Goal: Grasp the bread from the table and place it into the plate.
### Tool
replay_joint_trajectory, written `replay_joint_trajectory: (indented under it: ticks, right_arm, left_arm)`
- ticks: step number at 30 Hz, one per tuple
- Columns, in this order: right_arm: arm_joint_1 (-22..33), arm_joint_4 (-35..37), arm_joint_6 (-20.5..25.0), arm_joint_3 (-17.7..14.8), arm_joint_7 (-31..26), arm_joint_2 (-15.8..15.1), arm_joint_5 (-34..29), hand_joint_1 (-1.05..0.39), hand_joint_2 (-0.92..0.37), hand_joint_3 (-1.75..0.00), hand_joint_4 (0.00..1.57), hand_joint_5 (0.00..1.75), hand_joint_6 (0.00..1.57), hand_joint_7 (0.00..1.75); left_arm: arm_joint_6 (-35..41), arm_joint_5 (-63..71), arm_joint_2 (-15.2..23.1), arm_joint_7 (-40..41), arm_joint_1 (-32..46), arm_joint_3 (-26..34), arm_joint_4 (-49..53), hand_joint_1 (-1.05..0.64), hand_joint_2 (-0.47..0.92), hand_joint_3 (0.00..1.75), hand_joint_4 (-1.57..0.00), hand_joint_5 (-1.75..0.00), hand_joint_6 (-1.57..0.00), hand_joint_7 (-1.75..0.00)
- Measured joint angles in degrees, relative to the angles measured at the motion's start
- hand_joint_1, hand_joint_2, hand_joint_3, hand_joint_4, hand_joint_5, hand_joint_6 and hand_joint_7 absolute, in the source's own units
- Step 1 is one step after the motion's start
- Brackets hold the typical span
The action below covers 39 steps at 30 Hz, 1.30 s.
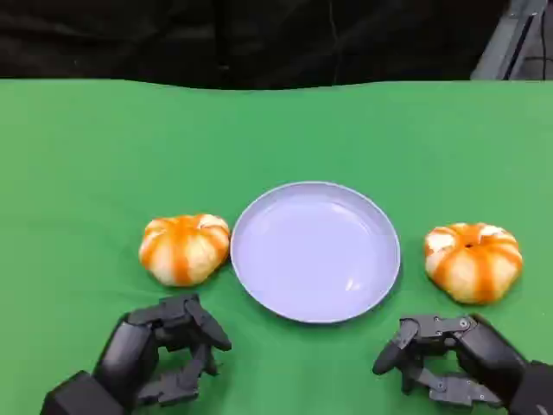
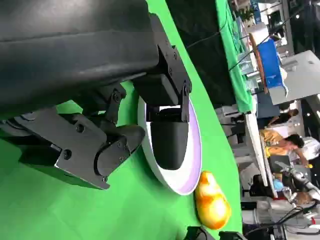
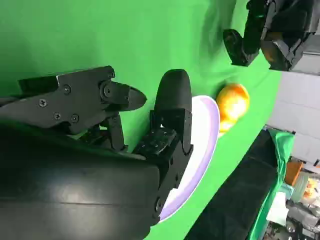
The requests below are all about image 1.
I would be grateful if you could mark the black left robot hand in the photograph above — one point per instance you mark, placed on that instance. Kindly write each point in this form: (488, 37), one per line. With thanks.
(125, 354)

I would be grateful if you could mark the grey metal frame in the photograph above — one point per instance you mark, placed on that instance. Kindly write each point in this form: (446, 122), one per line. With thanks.
(505, 47)

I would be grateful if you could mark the lilac plate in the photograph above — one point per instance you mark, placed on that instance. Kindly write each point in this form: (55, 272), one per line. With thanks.
(315, 255)

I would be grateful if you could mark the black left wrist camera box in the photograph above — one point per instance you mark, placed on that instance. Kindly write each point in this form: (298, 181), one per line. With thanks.
(82, 395)

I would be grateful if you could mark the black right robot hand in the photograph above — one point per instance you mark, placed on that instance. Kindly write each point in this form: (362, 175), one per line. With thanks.
(488, 354)

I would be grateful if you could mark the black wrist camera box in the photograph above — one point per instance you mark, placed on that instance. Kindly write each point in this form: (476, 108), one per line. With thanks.
(535, 389)
(82, 395)

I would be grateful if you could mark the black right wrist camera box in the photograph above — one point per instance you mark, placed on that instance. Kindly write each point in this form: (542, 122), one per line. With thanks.
(535, 389)

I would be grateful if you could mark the green table cloth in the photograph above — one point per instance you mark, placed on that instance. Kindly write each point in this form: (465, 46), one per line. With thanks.
(276, 142)

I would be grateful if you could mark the orange and white bread roll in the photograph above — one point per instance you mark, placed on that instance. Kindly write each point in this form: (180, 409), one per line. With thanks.
(183, 250)
(473, 263)

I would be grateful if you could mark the black drape cloth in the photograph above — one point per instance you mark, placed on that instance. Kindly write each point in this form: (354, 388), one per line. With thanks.
(129, 39)

